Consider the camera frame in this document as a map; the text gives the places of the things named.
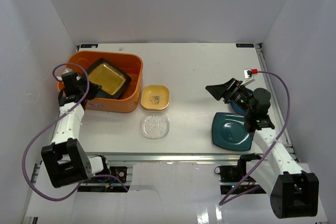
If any dark blue leaf plate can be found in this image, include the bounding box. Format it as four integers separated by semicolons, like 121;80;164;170
229;89;253;116

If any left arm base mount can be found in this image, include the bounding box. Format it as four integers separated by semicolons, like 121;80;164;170
78;155;130;193

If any teal square large plate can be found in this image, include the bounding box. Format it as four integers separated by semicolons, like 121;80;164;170
211;112;252;152

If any amber black-rimmed square plate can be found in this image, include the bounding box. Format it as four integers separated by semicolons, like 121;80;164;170
86;58;132;99

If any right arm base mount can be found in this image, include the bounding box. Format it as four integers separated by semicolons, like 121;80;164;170
214;154;261;183

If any aluminium table frame rail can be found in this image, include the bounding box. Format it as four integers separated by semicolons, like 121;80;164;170
26;42;300;219

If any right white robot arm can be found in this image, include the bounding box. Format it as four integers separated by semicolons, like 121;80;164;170
205;78;319;219

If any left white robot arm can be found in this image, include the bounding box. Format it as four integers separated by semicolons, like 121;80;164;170
41;71;111;188

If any orange plastic bin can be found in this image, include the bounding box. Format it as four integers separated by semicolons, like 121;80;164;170
68;51;143;113

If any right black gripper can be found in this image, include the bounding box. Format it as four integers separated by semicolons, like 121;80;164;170
206;78;254;116

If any clear glass round plate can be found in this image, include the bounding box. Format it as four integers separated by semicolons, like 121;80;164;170
140;114;170;140

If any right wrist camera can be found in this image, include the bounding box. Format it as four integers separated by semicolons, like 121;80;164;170
241;68;258;86

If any black floral square plate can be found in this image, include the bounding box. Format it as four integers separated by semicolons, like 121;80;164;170
117;88;133;100

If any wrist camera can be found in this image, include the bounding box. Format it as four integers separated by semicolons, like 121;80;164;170
56;68;80;82
241;68;258;86

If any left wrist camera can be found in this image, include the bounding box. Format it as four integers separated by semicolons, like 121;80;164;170
56;68;80;82

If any yellow square small plate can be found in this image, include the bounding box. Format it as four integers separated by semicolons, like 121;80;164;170
141;85;170;111

